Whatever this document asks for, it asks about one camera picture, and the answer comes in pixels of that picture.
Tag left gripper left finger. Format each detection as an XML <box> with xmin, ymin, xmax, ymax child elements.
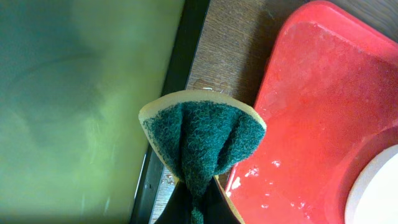
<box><xmin>155</xmin><ymin>182</ymin><xmax>193</xmax><ymax>224</ymax></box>

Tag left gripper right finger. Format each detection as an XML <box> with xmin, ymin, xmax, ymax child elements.
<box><xmin>202</xmin><ymin>177</ymin><xmax>241</xmax><ymax>224</ymax></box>

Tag green and yellow sponge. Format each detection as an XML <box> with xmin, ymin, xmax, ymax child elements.
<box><xmin>138</xmin><ymin>90</ymin><xmax>267</xmax><ymax>224</ymax></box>

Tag cream white plate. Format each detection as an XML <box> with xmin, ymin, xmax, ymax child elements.
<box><xmin>345</xmin><ymin>145</ymin><xmax>397</xmax><ymax>224</ymax></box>

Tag red plastic tray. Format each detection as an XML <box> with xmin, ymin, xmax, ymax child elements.
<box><xmin>227</xmin><ymin>1</ymin><xmax>397</xmax><ymax>223</ymax></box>

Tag black tray with green liquid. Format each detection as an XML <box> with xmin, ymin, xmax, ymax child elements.
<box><xmin>1</xmin><ymin>0</ymin><xmax>210</xmax><ymax>223</ymax></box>

